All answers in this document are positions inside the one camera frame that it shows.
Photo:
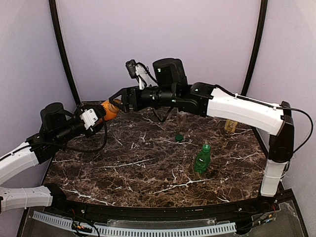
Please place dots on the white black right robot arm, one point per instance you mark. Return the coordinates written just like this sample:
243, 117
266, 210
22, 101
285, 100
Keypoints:
169, 88

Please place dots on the black front table rail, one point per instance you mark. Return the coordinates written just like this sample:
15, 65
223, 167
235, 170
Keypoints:
234, 211

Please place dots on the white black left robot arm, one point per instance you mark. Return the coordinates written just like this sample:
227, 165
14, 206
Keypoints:
57, 129

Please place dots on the black left frame post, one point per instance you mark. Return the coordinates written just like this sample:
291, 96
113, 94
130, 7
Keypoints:
62, 50

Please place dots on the dark green bottle cap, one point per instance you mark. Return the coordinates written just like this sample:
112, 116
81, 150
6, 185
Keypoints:
179, 138

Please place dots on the white slotted cable duct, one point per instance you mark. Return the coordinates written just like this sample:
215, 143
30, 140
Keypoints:
121, 228

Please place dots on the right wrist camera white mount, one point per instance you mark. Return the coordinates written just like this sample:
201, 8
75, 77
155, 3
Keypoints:
139, 72

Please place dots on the black frame post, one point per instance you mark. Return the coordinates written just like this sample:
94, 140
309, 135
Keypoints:
62, 50
256, 46

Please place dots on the orange juice bottle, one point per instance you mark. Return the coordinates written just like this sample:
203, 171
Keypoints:
111, 110

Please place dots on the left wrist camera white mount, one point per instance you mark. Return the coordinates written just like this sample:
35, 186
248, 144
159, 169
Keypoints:
89, 118

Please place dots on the green plastic soda bottle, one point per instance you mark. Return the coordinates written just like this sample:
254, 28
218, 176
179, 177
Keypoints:
203, 159

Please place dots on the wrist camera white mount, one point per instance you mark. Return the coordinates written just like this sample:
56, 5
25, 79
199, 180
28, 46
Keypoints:
139, 72
89, 118

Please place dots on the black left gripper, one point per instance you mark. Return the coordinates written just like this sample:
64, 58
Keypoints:
96, 111

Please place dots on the beige label tea bottle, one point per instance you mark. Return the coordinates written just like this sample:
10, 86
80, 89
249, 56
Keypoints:
230, 126

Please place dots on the brown drink bottle white label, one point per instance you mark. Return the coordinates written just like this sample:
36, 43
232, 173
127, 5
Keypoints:
181, 118

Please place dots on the black right frame post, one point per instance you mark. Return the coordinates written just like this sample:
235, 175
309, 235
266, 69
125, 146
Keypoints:
256, 46

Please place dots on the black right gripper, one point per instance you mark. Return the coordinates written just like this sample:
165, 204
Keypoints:
133, 98

